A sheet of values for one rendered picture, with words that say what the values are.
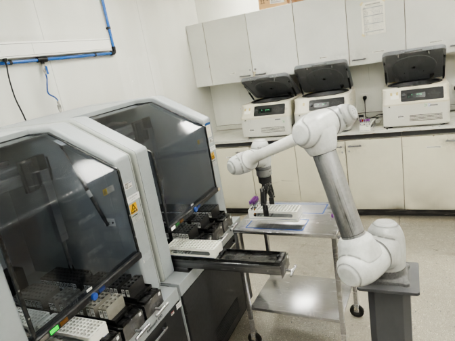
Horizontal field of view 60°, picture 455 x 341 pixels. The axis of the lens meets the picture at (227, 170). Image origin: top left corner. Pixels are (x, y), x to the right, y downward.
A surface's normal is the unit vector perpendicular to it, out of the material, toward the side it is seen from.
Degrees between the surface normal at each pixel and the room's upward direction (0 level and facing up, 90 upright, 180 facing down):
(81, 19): 90
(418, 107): 90
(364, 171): 90
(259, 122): 90
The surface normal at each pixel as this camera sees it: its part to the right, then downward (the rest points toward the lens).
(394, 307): -0.39, 0.32
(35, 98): 0.90, -0.04
